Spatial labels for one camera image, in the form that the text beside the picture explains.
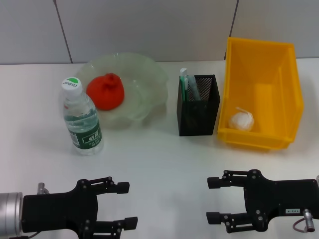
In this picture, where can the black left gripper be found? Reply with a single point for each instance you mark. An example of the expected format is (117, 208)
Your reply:
(59, 211)

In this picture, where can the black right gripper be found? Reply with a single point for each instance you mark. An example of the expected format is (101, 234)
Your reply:
(279, 196)

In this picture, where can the white paper ball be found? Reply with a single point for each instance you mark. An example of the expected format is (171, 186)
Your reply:
(241, 120)

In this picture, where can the clear green-label water bottle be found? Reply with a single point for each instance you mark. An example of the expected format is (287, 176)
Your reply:
(83, 124)

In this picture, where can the red ball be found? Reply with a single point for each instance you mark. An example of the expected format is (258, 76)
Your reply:
(107, 94)

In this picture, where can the grey marker pen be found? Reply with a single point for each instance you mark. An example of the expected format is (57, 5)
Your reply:
(195, 88)

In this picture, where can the mint green pen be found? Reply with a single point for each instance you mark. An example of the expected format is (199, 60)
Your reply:
(185, 87)

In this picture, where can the white and silver left robot arm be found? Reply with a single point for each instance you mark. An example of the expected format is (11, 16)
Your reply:
(11, 214)

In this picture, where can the black mesh pen holder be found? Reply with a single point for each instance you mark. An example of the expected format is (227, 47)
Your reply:
(197, 117)

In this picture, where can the clear glass fruit plate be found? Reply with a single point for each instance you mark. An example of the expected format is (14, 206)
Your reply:
(147, 82)

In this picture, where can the yellow plastic storage bin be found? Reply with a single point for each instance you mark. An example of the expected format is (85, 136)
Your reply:
(264, 74)

